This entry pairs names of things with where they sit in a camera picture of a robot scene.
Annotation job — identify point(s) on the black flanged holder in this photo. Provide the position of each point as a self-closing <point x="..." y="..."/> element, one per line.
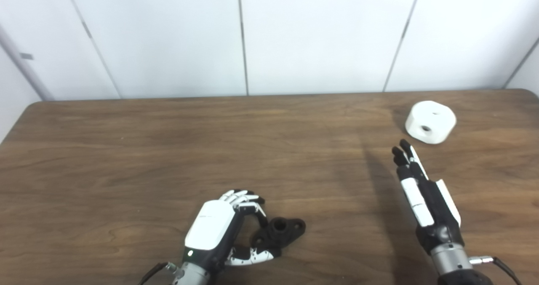
<point x="282" y="230"/>

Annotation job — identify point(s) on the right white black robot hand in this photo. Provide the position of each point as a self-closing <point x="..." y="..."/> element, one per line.
<point x="433" y="205"/>

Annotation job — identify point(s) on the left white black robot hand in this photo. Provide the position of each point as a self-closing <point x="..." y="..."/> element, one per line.
<point x="210" y="226"/>

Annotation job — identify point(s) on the round white piece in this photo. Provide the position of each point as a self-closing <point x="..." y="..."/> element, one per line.
<point x="431" y="118"/>

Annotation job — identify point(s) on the gray wall corner post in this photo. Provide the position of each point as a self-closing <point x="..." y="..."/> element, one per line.
<point x="23" y="62"/>

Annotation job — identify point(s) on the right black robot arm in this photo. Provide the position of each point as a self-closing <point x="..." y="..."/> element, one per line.
<point x="452" y="262"/>

